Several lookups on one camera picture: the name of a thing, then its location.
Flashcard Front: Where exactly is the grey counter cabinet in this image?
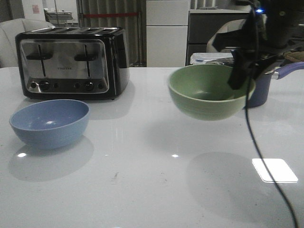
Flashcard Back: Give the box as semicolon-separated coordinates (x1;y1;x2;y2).
185;9;248;65

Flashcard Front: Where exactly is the green bowl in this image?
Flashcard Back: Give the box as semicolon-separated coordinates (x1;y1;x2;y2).
168;64;256;121

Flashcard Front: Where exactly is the dark blue saucepan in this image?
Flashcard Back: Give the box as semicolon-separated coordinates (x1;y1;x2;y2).
248;62;304;108

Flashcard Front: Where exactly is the clear plastic container blue lid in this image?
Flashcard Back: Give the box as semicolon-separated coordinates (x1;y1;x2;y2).
190;53;233;65

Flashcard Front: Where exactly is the black and silver toaster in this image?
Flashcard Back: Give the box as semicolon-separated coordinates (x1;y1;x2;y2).
15;27;130;100

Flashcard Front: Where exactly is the beige chair right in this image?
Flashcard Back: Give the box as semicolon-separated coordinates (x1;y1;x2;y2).
206;19;246;53

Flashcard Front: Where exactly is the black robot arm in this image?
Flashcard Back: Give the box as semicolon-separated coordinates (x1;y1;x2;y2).
212;0;304;89

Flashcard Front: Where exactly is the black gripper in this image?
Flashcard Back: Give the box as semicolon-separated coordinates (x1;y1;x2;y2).
218;9;284;90

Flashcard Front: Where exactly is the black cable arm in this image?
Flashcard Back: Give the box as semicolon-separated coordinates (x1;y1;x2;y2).
244;6;298;228

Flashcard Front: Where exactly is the beige chair left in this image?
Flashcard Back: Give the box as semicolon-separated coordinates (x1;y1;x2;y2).
0;19;53;68

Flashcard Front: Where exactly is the red barrier belt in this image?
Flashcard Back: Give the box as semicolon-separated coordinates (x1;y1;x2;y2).
83;12;139;18

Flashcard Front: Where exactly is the beige chair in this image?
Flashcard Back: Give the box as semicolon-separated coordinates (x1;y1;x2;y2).
206;19;246;53
0;19;53;68

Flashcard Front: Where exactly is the blue bowl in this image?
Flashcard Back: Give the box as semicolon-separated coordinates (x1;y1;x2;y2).
9;99;90;150

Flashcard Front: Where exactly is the white refrigerator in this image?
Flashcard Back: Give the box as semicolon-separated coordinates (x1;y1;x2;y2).
146;0;190;67

